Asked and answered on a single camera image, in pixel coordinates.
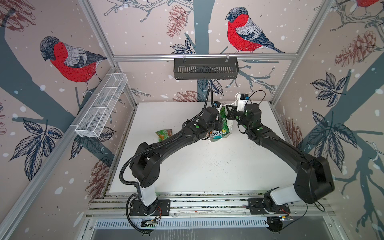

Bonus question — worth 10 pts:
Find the white patterned paper bag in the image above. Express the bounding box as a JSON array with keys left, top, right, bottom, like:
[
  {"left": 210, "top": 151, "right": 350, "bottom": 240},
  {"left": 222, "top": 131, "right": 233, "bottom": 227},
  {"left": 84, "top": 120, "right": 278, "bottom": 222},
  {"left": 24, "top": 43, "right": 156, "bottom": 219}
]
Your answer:
[{"left": 209, "top": 103, "right": 234, "bottom": 142}]

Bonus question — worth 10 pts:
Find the green orange snack packet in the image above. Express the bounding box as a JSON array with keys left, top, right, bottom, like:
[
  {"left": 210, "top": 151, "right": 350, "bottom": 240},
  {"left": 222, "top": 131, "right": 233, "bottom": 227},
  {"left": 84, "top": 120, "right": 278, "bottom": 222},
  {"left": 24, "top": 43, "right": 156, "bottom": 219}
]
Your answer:
[{"left": 156, "top": 129, "right": 173, "bottom": 142}]

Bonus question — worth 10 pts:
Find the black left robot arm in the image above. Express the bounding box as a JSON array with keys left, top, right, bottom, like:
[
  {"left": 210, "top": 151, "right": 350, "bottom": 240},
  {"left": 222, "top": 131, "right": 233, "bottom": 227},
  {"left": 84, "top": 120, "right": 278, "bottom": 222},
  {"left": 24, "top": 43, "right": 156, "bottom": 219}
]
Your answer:
[{"left": 125, "top": 107, "right": 223, "bottom": 215}]

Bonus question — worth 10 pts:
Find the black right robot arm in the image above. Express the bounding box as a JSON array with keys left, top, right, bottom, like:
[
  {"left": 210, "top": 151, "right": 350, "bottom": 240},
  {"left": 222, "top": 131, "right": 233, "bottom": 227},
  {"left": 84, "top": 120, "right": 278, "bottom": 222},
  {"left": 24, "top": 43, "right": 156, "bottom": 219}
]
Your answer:
[{"left": 225, "top": 104, "right": 335, "bottom": 213}]

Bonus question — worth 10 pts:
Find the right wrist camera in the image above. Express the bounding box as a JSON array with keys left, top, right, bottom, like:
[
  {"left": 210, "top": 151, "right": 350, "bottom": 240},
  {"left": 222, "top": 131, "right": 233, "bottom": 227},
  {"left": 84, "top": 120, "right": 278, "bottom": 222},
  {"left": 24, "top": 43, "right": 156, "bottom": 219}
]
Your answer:
[{"left": 235, "top": 93, "right": 249, "bottom": 112}]

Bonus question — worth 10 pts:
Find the black hanging wire basket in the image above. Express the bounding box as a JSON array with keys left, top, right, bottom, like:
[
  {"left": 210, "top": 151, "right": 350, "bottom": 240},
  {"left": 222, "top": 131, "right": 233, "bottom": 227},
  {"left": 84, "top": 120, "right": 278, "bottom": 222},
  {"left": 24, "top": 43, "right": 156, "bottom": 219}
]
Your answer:
[{"left": 174, "top": 58, "right": 239, "bottom": 80}]

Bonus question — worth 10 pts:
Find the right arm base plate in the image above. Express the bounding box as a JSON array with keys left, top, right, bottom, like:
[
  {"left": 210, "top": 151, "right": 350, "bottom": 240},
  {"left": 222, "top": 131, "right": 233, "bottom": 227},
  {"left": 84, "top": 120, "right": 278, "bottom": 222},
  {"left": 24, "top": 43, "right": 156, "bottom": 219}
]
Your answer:
[{"left": 247, "top": 198, "right": 291, "bottom": 215}]

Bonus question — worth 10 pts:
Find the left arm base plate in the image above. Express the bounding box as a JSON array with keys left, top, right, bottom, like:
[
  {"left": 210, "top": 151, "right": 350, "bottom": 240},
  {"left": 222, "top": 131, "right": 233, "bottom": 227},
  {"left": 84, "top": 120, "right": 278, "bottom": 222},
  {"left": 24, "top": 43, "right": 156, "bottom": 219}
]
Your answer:
[{"left": 129, "top": 200, "right": 171, "bottom": 217}]

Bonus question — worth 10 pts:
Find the aluminium frame crossbar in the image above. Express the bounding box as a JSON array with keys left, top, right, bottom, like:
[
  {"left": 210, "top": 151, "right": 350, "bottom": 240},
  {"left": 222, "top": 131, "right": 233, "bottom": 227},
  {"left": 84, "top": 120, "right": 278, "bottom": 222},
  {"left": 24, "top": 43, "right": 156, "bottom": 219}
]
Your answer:
[{"left": 113, "top": 53, "right": 299, "bottom": 63}]

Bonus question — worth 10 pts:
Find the white mesh wall shelf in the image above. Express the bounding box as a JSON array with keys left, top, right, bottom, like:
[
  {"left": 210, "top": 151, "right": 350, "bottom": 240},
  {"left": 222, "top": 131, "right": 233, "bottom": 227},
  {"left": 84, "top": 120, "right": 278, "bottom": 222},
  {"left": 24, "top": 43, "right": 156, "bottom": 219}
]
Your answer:
[{"left": 75, "top": 73, "right": 128, "bottom": 138}]

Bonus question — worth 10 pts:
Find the aluminium mounting rail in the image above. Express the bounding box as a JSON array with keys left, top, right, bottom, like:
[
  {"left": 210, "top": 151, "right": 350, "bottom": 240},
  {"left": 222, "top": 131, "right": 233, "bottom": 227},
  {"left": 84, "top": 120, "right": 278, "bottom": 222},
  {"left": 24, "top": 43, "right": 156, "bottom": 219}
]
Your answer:
[{"left": 85, "top": 191, "right": 336, "bottom": 219}]

